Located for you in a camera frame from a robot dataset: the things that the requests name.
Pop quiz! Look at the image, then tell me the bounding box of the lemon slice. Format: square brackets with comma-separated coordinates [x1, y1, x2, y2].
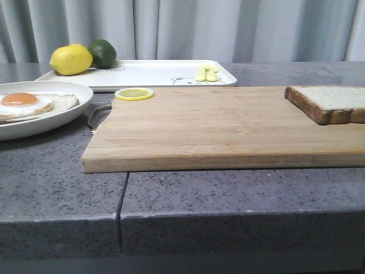
[115, 87, 155, 101]

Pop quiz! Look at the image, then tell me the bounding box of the wooden cutting board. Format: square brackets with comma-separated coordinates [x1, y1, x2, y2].
[82, 86, 364, 173]

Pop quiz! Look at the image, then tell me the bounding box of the yellow plastic fork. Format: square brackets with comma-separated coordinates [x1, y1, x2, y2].
[195, 63, 210, 82]

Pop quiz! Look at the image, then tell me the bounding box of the white bear tray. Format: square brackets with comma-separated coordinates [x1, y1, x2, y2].
[37, 60, 237, 92]

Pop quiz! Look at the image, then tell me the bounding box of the metal cutting board handle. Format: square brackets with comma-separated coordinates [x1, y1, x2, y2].
[87, 103, 112, 129]

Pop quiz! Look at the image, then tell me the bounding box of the white bread slice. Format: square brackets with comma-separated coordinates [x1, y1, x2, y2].
[284, 86, 364, 126]

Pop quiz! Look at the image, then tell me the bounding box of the green lime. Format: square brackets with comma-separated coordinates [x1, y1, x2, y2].
[88, 39, 117, 69]

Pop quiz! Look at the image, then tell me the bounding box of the fried egg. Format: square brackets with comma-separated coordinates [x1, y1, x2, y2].
[1, 92, 53, 119]

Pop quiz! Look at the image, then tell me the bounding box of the grey curtain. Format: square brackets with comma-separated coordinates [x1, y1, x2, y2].
[1, 1, 364, 63]

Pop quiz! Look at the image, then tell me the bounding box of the white plate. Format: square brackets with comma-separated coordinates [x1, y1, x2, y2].
[1, 81, 94, 141]

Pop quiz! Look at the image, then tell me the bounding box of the yellow lemon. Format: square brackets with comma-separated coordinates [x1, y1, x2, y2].
[50, 44, 93, 75]

